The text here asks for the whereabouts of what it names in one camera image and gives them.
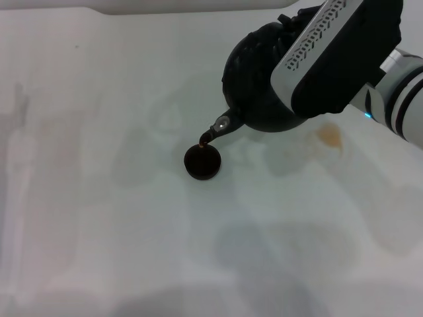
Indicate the orange tea stain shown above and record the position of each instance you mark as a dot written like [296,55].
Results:
[330,135]

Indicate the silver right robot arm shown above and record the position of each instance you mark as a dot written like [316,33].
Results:
[400,95]

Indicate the small dark teacup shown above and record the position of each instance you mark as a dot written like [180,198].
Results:
[202,163]

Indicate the silver vented wrist camera box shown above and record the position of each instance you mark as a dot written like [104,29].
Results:
[333,49]

